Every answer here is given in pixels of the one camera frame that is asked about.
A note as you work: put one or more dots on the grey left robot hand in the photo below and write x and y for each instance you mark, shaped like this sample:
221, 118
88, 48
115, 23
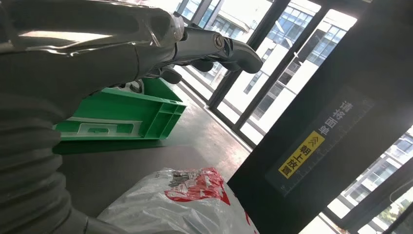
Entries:
80, 55

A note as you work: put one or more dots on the white package with red print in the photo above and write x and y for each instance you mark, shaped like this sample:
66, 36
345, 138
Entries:
180, 206

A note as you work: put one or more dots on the white package with black print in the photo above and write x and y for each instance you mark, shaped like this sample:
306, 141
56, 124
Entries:
134, 86

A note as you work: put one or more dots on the black inbound scanner machine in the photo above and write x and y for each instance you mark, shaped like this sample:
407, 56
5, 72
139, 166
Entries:
364, 64

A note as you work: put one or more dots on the green plastic crate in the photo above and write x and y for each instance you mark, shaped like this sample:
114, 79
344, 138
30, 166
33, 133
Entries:
129, 113

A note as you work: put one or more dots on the black label sticker with yellow patch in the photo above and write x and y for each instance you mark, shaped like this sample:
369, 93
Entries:
309, 151

